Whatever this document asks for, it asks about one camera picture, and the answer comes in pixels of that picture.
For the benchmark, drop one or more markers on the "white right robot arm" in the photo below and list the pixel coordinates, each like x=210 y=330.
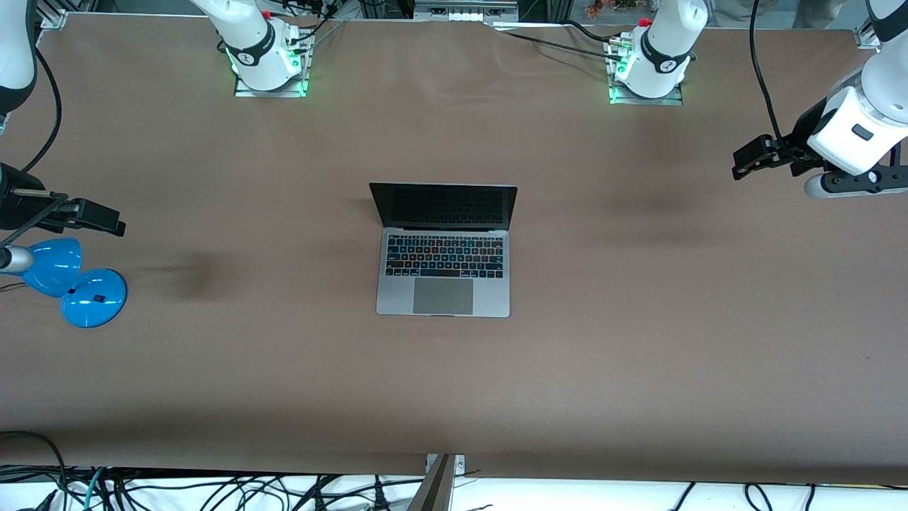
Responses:
x=255 y=42

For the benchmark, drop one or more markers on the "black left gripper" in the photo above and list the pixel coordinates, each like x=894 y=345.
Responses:
x=800 y=143

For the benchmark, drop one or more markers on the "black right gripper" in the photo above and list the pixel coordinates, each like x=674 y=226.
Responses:
x=15 y=209

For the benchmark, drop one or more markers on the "blue desk lamp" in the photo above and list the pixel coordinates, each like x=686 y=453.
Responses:
x=92 y=298

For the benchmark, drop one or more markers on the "aluminium frame corner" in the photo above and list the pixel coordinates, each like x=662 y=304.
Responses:
x=53 y=14
x=867 y=35

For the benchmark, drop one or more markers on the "grey laptop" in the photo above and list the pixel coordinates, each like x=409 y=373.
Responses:
x=443 y=294

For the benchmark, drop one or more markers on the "grey power strip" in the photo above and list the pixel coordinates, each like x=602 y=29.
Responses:
x=461 y=11

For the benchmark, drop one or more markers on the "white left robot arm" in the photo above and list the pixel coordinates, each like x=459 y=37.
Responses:
x=663 y=42

